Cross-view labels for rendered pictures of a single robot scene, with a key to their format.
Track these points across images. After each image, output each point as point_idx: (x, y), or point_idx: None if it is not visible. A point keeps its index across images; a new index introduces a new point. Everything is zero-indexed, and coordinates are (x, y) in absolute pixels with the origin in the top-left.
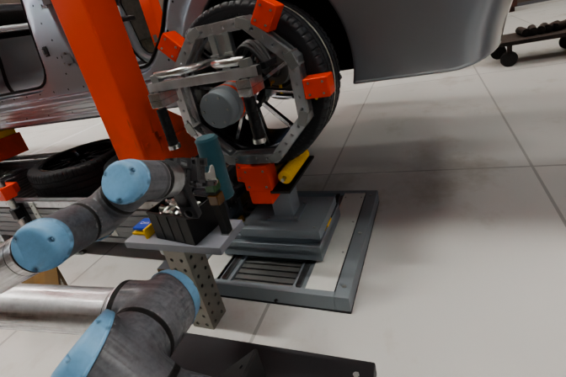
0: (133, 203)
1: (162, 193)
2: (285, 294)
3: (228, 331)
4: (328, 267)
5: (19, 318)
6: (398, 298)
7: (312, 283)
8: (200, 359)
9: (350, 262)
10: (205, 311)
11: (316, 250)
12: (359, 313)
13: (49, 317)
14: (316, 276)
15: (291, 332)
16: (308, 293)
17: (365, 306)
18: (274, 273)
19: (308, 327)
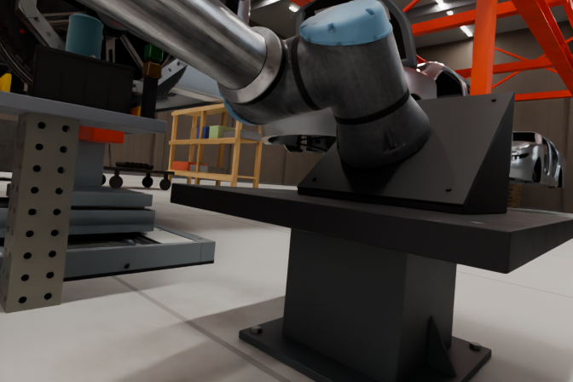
0: None
1: None
2: (145, 252)
3: (90, 298)
4: (163, 235)
5: None
6: (232, 253)
7: (165, 241)
8: (248, 188)
9: (179, 232)
10: (60, 262)
11: (150, 216)
12: (218, 262)
13: (212, 0)
14: (161, 239)
15: (180, 280)
16: (175, 244)
17: (217, 259)
18: (97, 247)
19: (191, 274)
